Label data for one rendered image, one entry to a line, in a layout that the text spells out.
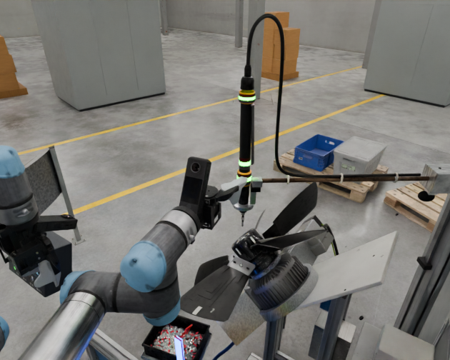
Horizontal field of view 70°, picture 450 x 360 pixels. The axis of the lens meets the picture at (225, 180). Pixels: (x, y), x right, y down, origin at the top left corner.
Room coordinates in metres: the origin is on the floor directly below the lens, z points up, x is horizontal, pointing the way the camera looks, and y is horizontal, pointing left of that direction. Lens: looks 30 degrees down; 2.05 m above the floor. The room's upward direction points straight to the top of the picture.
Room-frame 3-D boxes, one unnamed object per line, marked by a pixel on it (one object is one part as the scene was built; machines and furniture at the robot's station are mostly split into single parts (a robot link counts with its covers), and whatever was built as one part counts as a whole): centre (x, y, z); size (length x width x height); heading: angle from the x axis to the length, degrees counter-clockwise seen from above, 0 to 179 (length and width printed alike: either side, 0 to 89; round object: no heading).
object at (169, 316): (0.43, 0.14, 1.54); 0.11 x 0.08 x 0.11; 87
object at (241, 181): (0.64, -0.02, 1.64); 0.09 x 0.03 x 0.06; 126
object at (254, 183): (0.86, -0.07, 1.50); 0.09 x 0.07 x 0.10; 91
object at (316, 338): (0.86, -0.46, 0.73); 0.15 x 0.09 x 0.22; 56
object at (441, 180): (0.88, -0.69, 1.54); 0.10 x 0.07 x 0.09; 91
